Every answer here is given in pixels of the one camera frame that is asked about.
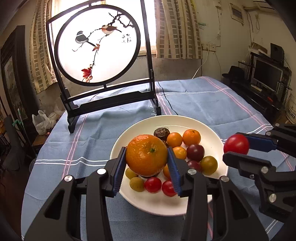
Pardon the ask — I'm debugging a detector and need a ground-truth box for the bird painting table screen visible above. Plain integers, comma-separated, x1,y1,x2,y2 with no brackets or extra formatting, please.
46,1,162,133

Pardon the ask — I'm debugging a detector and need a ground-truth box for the right beige checked curtain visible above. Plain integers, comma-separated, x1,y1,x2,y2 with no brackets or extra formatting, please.
154,0,202,59

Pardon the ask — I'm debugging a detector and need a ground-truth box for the red cherry tomato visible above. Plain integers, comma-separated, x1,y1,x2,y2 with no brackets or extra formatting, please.
144,177,162,193
162,180,177,197
223,134,249,155

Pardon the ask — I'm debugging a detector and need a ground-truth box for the black power cable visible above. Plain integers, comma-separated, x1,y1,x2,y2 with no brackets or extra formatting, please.
157,81,179,116

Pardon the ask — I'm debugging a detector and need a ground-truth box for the dark framed painting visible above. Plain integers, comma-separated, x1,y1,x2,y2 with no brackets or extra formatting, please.
1,25,38,121

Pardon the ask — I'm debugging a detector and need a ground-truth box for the yellow-green small pear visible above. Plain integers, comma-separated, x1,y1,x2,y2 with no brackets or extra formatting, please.
129,177,145,192

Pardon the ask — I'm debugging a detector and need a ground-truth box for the large dark red plum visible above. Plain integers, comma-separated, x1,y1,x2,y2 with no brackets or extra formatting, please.
187,161,203,173

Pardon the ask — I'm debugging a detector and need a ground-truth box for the yellow orange lemon fruit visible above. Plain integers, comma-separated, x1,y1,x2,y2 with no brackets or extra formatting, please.
173,147,187,160

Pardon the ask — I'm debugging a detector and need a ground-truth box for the large orange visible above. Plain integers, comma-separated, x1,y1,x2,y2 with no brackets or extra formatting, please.
125,134,168,177

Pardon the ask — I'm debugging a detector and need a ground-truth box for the beige checked curtain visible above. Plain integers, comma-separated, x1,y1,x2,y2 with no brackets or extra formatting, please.
154,0,202,59
29,0,57,94

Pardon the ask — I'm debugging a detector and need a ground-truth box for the small yellow kumquat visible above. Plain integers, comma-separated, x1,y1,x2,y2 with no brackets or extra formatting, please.
125,168,138,179

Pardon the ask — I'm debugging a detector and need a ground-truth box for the white bucket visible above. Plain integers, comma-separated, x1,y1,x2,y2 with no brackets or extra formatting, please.
286,94,296,125

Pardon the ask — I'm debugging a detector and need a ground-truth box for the wall air conditioner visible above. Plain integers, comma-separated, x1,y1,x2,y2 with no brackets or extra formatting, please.
253,0,276,13

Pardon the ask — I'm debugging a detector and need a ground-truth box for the white wall cable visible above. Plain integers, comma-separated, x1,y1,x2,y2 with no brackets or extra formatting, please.
191,48,211,79

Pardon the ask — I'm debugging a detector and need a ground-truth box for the small mandarin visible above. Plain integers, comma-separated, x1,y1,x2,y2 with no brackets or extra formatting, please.
182,129,201,146

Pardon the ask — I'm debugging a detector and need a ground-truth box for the yellow orange round fruit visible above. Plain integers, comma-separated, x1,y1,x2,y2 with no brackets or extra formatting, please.
200,156,218,176

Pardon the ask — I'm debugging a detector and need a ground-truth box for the left beige checked curtain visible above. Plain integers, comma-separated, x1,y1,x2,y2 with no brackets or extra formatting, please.
29,0,57,94

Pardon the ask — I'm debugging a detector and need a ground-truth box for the white plastic bag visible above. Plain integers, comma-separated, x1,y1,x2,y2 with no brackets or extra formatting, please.
32,110,60,136

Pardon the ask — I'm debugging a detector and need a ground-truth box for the black hat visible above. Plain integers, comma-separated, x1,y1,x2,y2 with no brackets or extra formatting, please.
222,65,245,82

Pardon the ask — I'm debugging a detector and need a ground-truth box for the white ceramic plate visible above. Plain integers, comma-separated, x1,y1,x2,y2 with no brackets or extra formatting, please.
109,114,229,217

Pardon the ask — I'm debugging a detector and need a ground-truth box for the dark brown round fruit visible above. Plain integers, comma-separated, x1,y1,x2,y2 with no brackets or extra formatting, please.
154,127,170,141

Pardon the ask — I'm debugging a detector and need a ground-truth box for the computer monitor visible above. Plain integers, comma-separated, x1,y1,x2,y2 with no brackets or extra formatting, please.
251,57,283,93

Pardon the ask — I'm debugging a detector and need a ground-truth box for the small dark red plum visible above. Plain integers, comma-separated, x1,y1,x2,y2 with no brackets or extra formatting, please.
187,144,205,162

